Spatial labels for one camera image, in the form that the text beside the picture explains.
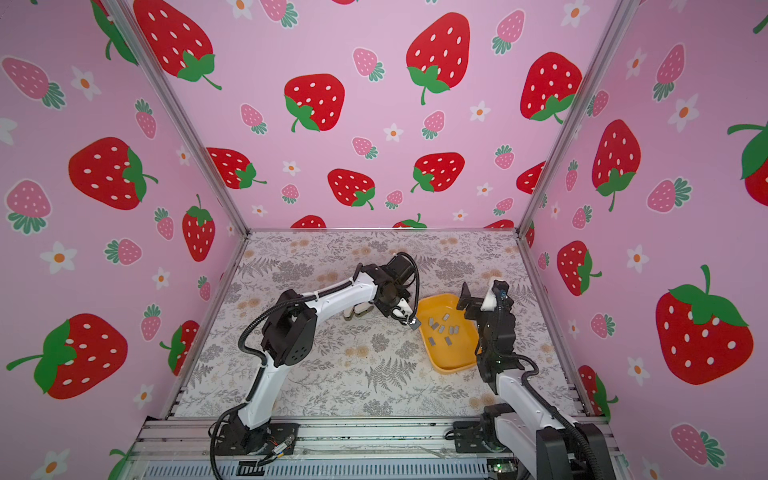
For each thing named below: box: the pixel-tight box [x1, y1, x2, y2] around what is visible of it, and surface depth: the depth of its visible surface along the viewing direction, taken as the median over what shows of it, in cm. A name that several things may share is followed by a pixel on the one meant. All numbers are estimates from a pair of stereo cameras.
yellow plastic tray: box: [416, 293, 479, 373], surface depth 93 cm
